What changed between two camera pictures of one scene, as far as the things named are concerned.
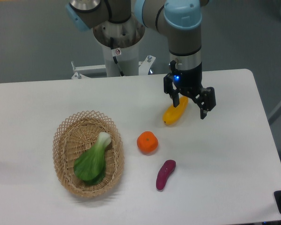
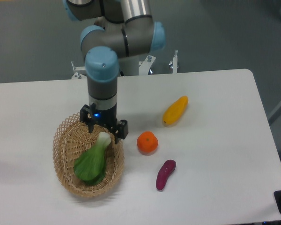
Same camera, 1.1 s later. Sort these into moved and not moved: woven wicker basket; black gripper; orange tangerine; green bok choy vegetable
Moved: black gripper
Not moved: green bok choy vegetable; woven wicker basket; orange tangerine
